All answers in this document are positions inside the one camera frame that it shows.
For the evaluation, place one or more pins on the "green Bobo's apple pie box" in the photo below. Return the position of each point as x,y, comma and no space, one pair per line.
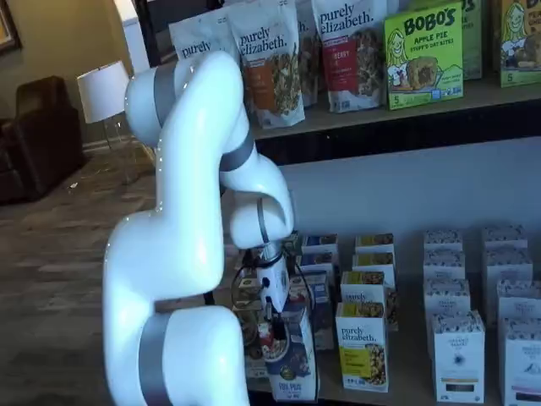
472,42
422,63

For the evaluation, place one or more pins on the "dark framed wall picture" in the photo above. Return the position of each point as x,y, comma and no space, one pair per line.
8,25

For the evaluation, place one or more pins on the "red cranberry pecan granola bag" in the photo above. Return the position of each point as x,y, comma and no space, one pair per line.
351,63

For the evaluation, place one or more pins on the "blue white oatmeal box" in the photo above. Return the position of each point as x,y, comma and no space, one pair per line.
319,244
317,292
315,264
291,372

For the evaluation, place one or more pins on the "orange pumpkin cinnamon granola bag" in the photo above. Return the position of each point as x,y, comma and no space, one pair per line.
274,84

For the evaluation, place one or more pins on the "dark brown armchair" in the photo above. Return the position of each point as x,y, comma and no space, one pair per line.
38,139

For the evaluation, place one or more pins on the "yellow purely elizabeth box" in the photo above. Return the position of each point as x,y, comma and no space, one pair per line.
361,351
363,289
374,262
374,243

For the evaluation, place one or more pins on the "white purely elizabeth granola bag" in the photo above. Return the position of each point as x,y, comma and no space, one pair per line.
310,63

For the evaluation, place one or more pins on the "white shade lamp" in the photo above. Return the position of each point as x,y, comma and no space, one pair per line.
103,91

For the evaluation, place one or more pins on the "particle board shelf panel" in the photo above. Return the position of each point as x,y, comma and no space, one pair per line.
412,338
359,120

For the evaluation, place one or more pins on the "white patterned tea box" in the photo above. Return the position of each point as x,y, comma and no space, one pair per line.
443,239
507,264
505,237
444,264
524,363
458,359
446,300
520,302

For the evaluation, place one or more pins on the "blue vanilla chocolate granola bag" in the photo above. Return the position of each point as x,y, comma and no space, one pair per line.
198,38

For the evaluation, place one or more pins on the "green Bobo's peanut butter box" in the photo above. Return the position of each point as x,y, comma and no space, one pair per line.
522,42

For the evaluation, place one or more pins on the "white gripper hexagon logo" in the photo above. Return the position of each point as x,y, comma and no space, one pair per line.
277,283

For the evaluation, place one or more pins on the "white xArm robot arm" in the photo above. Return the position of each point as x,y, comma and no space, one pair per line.
169,211

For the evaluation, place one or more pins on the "black metal shelf rack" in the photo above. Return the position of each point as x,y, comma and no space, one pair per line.
380,141

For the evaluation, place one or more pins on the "green white oatmeal box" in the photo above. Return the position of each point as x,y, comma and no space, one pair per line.
249,292
255,351
293,243

